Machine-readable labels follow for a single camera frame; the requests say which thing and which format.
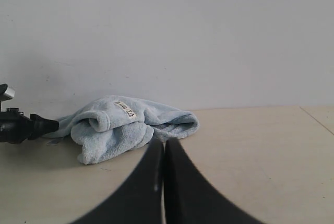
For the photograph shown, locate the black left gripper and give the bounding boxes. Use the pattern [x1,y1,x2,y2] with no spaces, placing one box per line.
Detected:
[1,108,59,144]

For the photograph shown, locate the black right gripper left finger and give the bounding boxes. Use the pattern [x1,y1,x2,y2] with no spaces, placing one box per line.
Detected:
[73,139,164,224]

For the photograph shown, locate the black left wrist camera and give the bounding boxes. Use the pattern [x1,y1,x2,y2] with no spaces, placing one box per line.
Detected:
[0,84,15,102]

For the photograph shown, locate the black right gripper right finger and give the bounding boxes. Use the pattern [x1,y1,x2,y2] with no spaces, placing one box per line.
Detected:
[164,138,262,223]

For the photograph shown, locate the light blue fluffy towel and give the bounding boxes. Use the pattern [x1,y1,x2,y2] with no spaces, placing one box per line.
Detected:
[45,96,199,164]

